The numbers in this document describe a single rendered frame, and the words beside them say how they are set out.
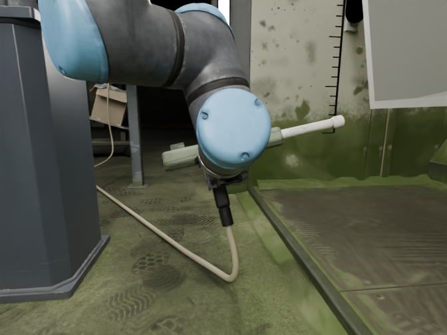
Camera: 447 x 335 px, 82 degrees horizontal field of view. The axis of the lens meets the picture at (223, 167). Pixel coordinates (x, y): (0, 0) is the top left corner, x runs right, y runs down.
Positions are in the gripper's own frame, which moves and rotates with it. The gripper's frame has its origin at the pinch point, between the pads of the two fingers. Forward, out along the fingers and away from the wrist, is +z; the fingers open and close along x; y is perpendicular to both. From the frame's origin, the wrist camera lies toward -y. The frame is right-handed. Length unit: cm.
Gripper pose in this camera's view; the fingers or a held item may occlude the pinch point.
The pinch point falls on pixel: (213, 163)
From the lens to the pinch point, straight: 66.5
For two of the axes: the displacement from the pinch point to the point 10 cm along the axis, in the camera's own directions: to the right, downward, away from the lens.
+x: 9.6, -2.3, 1.3
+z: -0.9, 1.6, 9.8
